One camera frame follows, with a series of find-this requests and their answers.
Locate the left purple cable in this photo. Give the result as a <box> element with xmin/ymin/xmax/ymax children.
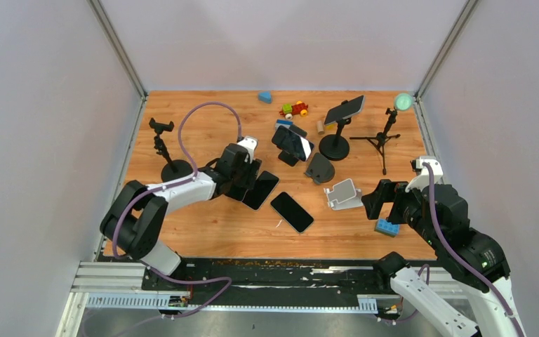
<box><xmin>111</xmin><ymin>101</ymin><xmax>244</xmax><ymax>312</ymax></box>

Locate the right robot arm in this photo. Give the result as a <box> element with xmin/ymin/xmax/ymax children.
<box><xmin>361</xmin><ymin>179</ymin><xmax>525</xmax><ymax>336</ymax></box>

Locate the grey round phone stand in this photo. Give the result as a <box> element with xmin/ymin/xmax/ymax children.
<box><xmin>304</xmin><ymin>153</ymin><xmax>335</xmax><ymax>185</ymax></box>

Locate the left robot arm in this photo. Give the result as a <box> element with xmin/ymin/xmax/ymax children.
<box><xmin>100</xmin><ymin>137</ymin><xmax>261</xmax><ymax>290</ymax></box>

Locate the teal smartphone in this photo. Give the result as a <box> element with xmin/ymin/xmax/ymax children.
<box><xmin>270</xmin><ymin>192</ymin><xmax>314</xmax><ymax>234</ymax></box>

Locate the purple phone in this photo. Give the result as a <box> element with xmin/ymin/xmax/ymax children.
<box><xmin>271</xmin><ymin>125</ymin><xmax>316</xmax><ymax>163</ymax></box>

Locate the tall black round-base stand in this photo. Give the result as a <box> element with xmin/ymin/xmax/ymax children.
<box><xmin>319</xmin><ymin>118</ymin><xmax>352</xmax><ymax>161</ymax></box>

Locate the black folding phone stand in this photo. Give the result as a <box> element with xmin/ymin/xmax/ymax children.
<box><xmin>277</xmin><ymin>124</ymin><xmax>309</xmax><ymax>168</ymax></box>

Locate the wooden cylinder block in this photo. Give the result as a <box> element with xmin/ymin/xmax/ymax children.
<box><xmin>316</xmin><ymin>121</ymin><xmax>325</xmax><ymax>135</ymax></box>

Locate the white phone stand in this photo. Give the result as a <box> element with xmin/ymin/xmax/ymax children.
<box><xmin>324</xmin><ymin>178</ymin><xmax>363</xmax><ymax>211</ymax></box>

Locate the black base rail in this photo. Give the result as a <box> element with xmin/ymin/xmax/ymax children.
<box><xmin>72</xmin><ymin>256</ymin><xmax>447</xmax><ymax>313</ymax></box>

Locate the blue lego brick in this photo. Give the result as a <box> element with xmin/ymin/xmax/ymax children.
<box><xmin>375</xmin><ymin>218</ymin><xmax>400</xmax><ymax>237</ymax></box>

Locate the blue triangular block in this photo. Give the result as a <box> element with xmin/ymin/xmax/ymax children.
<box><xmin>258</xmin><ymin>91</ymin><xmax>273</xmax><ymax>104</ymax></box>

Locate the phone on tall stand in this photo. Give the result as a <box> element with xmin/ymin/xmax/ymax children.
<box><xmin>324</xmin><ymin>95</ymin><xmax>365</xmax><ymax>126</ymax></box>

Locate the blue white block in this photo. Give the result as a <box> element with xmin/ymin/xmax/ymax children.
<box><xmin>274</xmin><ymin>119</ymin><xmax>293</xmax><ymax>130</ymax></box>

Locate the black mini tripod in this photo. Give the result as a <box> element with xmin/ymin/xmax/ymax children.
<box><xmin>350</xmin><ymin>108</ymin><xmax>401</xmax><ymax>176</ymax></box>

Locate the black round-base clamp stand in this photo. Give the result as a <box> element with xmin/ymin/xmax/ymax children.
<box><xmin>148</xmin><ymin>117</ymin><xmax>193</xmax><ymax>182</ymax></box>

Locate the yellow small block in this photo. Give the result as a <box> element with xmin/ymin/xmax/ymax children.
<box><xmin>324</xmin><ymin>123</ymin><xmax>337</xmax><ymax>131</ymax></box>

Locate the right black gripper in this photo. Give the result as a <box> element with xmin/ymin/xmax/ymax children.
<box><xmin>360</xmin><ymin>177</ymin><xmax>440</xmax><ymax>247</ymax></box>

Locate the green ball on tripod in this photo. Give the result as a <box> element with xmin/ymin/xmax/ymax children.
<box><xmin>394</xmin><ymin>93</ymin><xmax>414</xmax><ymax>112</ymax></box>

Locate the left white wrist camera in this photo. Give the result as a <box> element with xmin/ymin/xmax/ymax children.
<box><xmin>237</xmin><ymin>136</ymin><xmax>258</xmax><ymax>163</ymax></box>

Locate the pink phone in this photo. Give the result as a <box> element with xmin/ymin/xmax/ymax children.
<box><xmin>225</xmin><ymin>185</ymin><xmax>248</xmax><ymax>202</ymax></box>

